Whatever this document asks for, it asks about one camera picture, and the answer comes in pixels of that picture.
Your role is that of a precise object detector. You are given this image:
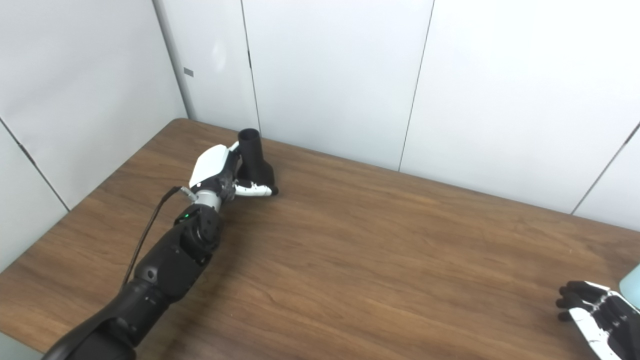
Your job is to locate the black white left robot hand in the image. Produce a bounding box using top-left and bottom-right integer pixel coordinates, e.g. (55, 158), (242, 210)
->
(189, 141), (279, 202)

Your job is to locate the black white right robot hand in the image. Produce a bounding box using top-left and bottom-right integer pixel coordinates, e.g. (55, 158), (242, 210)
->
(555, 280), (640, 360)

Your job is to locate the black flared nozzle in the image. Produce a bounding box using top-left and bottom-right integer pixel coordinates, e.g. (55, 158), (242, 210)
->
(236, 128), (277, 193)

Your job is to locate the light-blue cylindrical hose piece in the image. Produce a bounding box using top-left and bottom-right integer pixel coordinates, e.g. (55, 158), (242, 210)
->
(619, 264), (640, 297)

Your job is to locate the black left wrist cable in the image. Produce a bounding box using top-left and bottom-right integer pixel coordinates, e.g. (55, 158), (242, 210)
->
(121, 186), (198, 288)

